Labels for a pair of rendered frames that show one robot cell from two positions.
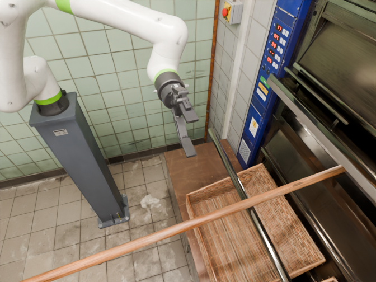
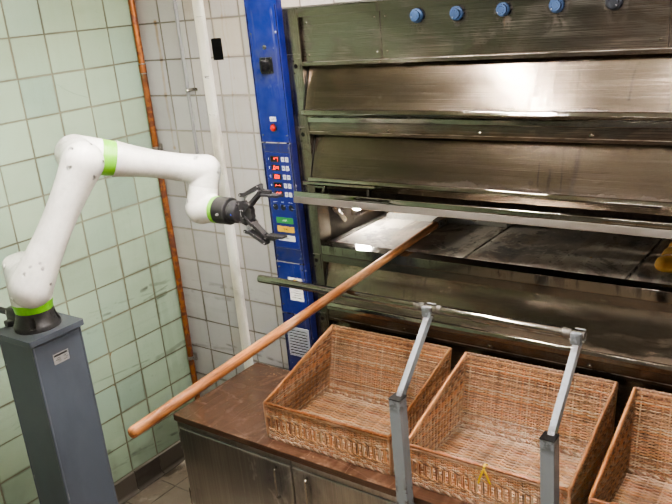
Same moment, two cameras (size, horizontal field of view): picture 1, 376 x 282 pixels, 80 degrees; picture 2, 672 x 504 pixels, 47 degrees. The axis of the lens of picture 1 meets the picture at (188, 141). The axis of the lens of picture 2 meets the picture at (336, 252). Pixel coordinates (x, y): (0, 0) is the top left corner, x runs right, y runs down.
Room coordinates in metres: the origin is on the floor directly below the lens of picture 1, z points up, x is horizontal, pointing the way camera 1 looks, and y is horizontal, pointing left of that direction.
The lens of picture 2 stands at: (-1.61, 1.26, 2.12)
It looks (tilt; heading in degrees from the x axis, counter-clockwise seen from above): 18 degrees down; 324
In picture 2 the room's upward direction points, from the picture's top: 6 degrees counter-clockwise
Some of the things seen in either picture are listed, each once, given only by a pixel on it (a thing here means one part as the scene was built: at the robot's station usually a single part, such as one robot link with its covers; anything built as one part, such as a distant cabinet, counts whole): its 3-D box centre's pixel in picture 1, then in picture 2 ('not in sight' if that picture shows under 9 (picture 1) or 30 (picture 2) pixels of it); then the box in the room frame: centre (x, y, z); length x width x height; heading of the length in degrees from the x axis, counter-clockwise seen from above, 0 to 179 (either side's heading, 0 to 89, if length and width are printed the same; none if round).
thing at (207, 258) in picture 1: (243, 228); (359, 392); (0.45, -0.29, 0.72); 0.56 x 0.49 x 0.28; 17
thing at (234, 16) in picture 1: (232, 11); not in sight; (1.40, -0.25, 1.46); 0.10 x 0.07 x 0.10; 16
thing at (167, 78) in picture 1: (170, 88); (227, 210); (0.63, 0.06, 1.48); 0.12 x 0.06 x 0.09; 107
